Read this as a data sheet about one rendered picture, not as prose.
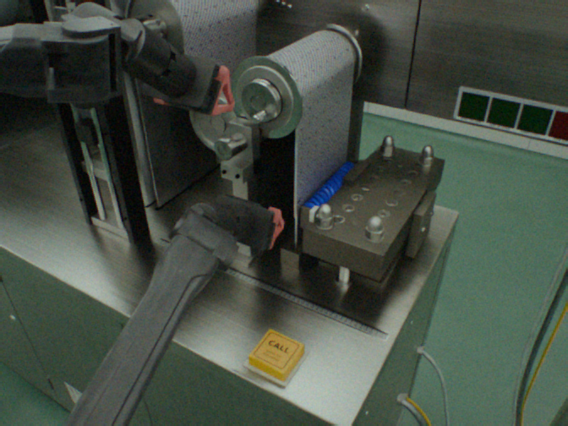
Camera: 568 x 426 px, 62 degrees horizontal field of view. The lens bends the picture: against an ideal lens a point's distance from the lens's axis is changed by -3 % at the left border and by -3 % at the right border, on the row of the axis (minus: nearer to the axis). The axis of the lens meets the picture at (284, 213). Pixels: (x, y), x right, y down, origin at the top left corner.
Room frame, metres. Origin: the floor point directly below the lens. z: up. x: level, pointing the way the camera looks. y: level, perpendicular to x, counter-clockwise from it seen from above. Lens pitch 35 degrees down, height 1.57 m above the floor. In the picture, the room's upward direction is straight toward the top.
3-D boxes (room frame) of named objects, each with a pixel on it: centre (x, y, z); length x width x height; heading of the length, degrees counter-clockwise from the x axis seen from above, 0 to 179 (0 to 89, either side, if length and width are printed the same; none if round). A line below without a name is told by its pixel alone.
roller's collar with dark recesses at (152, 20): (0.91, 0.26, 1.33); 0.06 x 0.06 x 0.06; 59
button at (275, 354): (0.52, 0.01, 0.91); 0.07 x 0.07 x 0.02; 59
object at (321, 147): (0.87, -0.08, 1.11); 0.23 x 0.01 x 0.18; 149
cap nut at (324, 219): (0.73, -0.08, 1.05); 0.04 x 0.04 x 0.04
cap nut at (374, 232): (0.69, -0.16, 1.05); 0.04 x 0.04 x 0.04
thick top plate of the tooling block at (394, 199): (0.85, -0.21, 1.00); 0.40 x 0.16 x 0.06; 149
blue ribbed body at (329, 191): (0.86, -0.10, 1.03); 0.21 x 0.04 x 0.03; 149
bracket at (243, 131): (0.78, 0.08, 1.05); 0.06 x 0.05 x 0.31; 149
